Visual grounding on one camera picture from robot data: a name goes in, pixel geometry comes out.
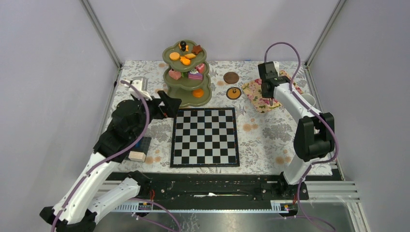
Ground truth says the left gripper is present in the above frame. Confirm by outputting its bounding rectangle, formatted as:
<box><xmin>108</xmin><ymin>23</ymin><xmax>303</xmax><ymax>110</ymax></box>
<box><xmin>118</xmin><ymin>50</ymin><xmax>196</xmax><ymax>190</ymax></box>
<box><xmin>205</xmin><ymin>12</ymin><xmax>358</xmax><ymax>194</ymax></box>
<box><xmin>131</xmin><ymin>90</ymin><xmax>182</xmax><ymax>139</ymax></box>

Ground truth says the floral serving tray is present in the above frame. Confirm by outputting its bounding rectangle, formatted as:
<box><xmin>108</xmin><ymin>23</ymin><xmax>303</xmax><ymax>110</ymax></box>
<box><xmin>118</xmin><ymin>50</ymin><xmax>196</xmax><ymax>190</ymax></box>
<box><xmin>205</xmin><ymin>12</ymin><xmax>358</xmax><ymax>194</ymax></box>
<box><xmin>241</xmin><ymin>70</ymin><xmax>303</xmax><ymax>114</ymax></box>

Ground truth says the pink swirl roll cake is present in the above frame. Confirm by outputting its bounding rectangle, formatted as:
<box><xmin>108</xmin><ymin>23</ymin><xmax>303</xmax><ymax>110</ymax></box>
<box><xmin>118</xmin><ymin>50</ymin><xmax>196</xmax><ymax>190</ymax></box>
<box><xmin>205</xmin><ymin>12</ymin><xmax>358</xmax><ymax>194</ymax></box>
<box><xmin>168</xmin><ymin>69</ymin><xmax>182</xmax><ymax>80</ymax></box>

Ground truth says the green three-tier dessert stand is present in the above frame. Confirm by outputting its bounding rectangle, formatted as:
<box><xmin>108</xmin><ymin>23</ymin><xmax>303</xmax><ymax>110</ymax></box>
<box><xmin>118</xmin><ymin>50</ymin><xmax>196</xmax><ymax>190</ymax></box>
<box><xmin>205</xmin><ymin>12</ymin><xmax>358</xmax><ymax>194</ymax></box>
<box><xmin>162</xmin><ymin>40</ymin><xmax>212</xmax><ymax>107</ymax></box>

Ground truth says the orange round pastry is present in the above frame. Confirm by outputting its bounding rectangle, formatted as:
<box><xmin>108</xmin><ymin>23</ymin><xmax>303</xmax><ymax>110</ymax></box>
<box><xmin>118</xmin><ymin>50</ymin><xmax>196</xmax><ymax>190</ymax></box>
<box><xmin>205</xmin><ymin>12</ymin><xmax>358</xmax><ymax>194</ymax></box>
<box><xmin>192</xmin><ymin>88</ymin><xmax>205</xmax><ymax>98</ymax></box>

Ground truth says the purple cake slice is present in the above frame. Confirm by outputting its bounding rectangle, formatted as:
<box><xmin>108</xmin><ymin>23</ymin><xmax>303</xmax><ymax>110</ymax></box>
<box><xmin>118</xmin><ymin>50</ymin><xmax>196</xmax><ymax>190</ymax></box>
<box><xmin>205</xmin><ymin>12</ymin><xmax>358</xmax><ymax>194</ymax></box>
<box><xmin>188</xmin><ymin>72</ymin><xmax>203</xmax><ymax>80</ymax></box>

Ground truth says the orange smiley face coaster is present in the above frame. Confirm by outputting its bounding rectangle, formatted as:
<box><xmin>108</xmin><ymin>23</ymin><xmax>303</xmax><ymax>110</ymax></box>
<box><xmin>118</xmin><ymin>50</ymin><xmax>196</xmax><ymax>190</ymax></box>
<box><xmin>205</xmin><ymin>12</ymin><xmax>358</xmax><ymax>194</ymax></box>
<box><xmin>226</xmin><ymin>87</ymin><xmax>242</xmax><ymax>100</ymax></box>

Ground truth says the orange fish cookie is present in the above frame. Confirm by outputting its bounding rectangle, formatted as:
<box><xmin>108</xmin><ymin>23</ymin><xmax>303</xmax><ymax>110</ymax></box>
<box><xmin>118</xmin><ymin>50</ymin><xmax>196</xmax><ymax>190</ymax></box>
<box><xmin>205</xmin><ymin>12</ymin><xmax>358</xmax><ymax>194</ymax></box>
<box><xmin>178</xmin><ymin>44</ymin><xmax>189</xmax><ymax>52</ymax></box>
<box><xmin>180</xmin><ymin>56</ymin><xmax>191</xmax><ymax>66</ymax></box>

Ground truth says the round orange biscuit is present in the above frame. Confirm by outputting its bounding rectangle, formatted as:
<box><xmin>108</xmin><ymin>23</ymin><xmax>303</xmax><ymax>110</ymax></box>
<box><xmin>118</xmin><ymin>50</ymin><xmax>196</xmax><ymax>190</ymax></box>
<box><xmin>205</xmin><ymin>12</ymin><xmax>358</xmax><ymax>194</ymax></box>
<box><xmin>169</xmin><ymin>52</ymin><xmax>181</xmax><ymax>61</ymax></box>

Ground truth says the pink cake slice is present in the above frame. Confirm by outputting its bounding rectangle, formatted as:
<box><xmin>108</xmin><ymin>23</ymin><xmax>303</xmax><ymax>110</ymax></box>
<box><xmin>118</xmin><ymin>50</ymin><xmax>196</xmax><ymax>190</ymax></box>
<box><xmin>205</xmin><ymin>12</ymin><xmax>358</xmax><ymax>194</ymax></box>
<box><xmin>195</xmin><ymin>63</ymin><xmax>206</xmax><ymax>74</ymax></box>

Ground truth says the square orange cracker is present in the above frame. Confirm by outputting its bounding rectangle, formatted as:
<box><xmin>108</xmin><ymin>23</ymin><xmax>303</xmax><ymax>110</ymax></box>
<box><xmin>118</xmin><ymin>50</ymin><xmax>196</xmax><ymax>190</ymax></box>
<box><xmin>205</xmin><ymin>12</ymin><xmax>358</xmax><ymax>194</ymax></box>
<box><xmin>184</xmin><ymin>53</ymin><xmax>196</xmax><ymax>59</ymax></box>

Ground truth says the large pink mug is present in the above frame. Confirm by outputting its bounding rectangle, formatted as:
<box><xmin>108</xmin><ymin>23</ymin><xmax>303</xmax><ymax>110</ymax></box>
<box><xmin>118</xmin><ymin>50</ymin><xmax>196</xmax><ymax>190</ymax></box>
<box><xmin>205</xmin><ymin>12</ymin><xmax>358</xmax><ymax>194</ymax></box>
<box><xmin>301</xmin><ymin>93</ymin><xmax>316</xmax><ymax>107</ymax></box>

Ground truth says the brown star cookie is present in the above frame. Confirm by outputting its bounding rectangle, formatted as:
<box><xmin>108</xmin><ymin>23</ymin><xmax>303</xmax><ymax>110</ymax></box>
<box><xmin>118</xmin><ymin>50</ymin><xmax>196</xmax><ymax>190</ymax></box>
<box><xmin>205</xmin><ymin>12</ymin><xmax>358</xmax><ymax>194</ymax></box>
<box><xmin>191</xmin><ymin>45</ymin><xmax>203</xmax><ymax>55</ymax></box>

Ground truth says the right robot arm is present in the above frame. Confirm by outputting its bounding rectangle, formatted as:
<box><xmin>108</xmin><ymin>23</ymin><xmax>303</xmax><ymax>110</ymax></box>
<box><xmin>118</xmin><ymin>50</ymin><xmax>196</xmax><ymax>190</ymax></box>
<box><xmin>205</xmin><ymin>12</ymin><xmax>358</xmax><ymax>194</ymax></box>
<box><xmin>258</xmin><ymin>61</ymin><xmax>335</xmax><ymax>199</ymax></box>

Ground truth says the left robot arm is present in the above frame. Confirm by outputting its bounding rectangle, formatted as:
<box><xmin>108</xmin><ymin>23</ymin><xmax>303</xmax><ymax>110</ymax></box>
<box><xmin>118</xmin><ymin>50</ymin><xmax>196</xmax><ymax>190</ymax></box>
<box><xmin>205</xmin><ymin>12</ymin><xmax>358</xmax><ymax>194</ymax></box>
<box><xmin>39</xmin><ymin>90</ymin><xmax>182</xmax><ymax>232</ymax></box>

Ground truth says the dark brown round coaster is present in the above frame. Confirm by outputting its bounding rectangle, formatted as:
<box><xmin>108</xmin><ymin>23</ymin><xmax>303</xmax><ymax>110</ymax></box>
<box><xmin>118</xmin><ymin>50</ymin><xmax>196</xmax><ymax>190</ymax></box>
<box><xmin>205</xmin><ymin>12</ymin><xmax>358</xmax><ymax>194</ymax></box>
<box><xmin>223</xmin><ymin>72</ymin><xmax>239</xmax><ymax>84</ymax></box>

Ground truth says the black white chessboard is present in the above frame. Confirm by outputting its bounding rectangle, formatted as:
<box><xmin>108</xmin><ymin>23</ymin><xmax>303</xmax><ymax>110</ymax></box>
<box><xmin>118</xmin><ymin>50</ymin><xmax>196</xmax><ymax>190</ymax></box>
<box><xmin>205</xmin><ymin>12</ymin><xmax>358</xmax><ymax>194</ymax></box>
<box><xmin>170</xmin><ymin>107</ymin><xmax>240</xmax><ymax>168</ymax></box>

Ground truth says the grey lego baseplate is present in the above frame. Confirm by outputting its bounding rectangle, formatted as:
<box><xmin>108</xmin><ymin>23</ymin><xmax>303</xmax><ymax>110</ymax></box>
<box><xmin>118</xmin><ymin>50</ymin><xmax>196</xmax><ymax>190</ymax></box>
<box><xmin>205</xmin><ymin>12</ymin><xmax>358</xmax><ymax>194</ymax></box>
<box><xmin>132</xmin><ymin>136</ymin><xmax>152</xmax><ymax>155</ymax></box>

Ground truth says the wooden block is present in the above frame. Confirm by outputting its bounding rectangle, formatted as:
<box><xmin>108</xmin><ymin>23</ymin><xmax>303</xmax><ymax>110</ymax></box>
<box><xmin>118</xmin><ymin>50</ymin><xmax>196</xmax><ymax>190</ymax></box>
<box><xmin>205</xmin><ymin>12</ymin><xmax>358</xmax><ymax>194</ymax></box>
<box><xmin>128</xmin><ymin>151</ymin><xmax>146</xmax><ymax>162</ymax></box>

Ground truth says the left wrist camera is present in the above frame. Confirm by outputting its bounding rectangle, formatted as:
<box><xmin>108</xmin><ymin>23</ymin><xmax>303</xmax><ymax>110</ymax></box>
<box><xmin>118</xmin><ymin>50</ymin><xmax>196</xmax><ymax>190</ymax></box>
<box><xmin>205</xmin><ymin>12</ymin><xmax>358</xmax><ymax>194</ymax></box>
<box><xmin>120</xmin><ymin>76</ymin><xmax>152</xmax><ymax>101</ymax></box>

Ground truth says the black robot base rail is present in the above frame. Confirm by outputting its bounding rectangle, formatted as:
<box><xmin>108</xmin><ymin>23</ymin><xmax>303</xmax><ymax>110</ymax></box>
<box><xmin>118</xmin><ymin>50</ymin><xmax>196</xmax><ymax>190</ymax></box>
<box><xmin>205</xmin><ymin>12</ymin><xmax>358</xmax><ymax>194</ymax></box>
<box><xmin>131</xmin><ymin>173</ymin><xmax>309</xmax><ymax>211</ymax></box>

